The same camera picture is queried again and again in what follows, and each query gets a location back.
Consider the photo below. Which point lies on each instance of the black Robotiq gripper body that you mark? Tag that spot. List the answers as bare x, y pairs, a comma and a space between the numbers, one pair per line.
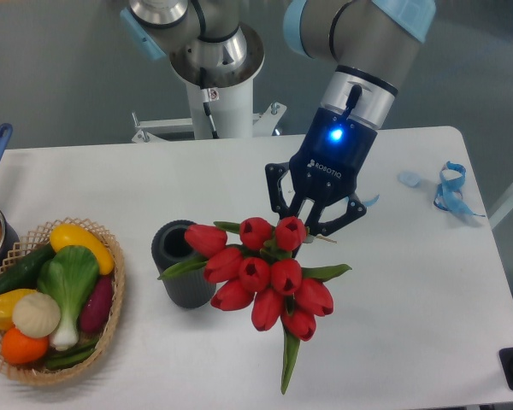
325, 168

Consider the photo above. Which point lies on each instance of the green cucumber toy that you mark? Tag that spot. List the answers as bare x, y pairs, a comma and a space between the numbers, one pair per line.
24, 273

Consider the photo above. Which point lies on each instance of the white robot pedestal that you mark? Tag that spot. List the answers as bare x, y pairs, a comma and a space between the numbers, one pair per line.
214, 113

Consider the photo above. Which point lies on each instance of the green bok choy toy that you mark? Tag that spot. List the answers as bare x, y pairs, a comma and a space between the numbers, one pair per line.
69, 279

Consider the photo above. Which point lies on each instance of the blue ribbon bundle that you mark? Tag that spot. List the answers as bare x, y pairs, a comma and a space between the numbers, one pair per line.
449, 192

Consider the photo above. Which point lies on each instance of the yellow bell pepper toy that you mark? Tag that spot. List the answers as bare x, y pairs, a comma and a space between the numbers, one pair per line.
8, 301

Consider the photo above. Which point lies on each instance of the woven wicker basket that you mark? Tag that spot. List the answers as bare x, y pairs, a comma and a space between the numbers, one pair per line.
39, 374

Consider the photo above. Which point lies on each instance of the cream steamed bun toy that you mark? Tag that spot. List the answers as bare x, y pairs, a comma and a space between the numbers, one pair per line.
36, 315

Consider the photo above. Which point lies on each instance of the purple sweet potato toy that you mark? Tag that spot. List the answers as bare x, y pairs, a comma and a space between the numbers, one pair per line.
96, 310

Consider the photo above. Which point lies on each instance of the green pea pods toy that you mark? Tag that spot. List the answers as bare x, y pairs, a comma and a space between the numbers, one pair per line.
71, 357

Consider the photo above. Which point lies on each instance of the dark grey ribbed vase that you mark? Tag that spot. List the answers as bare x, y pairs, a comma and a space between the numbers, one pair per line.
180, 266

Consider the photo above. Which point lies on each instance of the red tulip bouquet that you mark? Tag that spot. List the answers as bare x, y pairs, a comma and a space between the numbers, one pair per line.
253, 264

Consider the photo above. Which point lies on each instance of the yellow squash toy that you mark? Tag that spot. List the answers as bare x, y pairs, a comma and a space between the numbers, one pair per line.
74, 235

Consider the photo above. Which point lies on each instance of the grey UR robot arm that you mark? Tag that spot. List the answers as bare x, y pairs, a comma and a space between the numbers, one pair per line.
217, 56

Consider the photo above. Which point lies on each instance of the curled blue ribbon strip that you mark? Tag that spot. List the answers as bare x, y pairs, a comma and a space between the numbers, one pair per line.
370, 202

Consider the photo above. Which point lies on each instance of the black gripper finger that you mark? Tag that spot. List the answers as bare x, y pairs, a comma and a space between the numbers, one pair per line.
344, 213
274, 173

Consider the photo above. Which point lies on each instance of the orange fruit toy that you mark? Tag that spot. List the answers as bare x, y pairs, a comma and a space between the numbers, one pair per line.
19, 349

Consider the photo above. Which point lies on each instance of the small light blue cap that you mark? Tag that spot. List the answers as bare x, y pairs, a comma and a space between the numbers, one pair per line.
409, 179

